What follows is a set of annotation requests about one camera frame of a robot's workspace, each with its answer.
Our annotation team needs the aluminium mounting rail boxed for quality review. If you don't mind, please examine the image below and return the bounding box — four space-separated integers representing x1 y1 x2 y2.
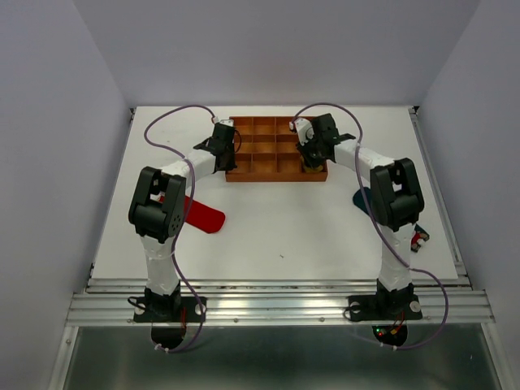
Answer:
66 276 495 327

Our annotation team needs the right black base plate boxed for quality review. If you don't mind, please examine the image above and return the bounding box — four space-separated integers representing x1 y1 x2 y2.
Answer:
344 293 423 323

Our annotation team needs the red sock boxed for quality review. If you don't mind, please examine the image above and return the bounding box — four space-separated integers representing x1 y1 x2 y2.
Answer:
171 196 226 234

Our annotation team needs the orange compartment tray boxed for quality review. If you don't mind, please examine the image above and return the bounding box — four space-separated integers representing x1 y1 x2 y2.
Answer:
225 116 328 183

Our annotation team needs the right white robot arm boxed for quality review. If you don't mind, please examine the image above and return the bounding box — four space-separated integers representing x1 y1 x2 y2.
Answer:
289 114 425 317

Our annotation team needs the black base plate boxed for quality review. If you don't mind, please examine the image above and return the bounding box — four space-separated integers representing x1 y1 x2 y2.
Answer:
127 297 206 323
344 293 423 323

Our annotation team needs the yellow bear sock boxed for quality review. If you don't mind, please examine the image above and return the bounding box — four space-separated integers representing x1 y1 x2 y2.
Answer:
301 162 324 174

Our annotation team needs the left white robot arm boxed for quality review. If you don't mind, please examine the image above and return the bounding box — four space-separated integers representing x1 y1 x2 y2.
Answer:
128 119 236 320

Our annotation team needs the teal sock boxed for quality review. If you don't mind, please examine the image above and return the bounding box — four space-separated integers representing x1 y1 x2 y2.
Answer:
351 186 431 254

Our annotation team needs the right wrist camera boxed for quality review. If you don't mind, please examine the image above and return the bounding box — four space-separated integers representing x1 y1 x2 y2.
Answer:
289 117 314 145

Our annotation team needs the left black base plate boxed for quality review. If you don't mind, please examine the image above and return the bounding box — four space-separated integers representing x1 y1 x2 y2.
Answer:
127 297 206 323

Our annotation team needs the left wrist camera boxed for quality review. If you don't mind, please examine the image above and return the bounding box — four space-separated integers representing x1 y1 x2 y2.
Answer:
212 117 234 128

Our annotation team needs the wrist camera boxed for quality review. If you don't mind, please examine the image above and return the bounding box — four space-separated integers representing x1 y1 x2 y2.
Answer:
212 117 234 128
289 117 314 145

